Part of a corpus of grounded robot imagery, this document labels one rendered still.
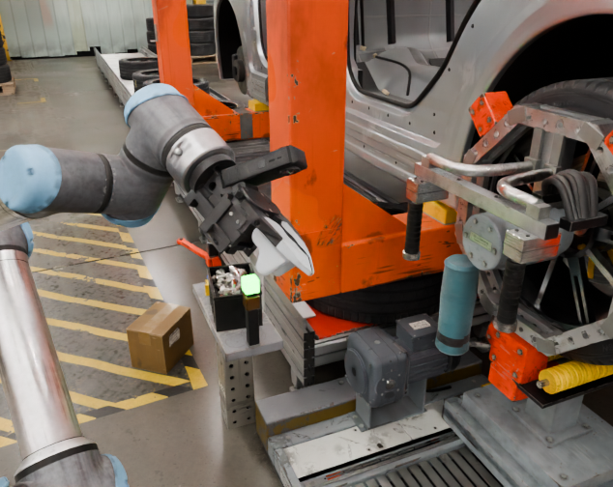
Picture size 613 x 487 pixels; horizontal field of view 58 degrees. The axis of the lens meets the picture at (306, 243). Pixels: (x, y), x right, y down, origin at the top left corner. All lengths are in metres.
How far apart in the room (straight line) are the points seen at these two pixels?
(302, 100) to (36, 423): 0.92
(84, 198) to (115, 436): 1.33
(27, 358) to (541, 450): 1.29
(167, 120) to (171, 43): 2.49
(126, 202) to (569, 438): 1.35
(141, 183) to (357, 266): 0.93
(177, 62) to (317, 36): 1.95
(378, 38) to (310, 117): 2.38
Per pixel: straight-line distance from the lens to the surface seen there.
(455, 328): 1.49
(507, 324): 1.15
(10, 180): 0.84
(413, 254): 1.39
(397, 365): 1.65
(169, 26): 3.29
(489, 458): 1.79
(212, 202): 0.78
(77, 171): 0.83
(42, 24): 13.86
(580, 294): 1.47
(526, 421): 1.77
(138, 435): 2.04
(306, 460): 1.78
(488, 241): 1.26
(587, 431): 1.81
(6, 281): 1.31
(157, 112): 0.83
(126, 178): 0.86
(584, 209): 1.12
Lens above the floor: 1.35
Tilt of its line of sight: 25 degrees down
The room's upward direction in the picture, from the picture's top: straight up
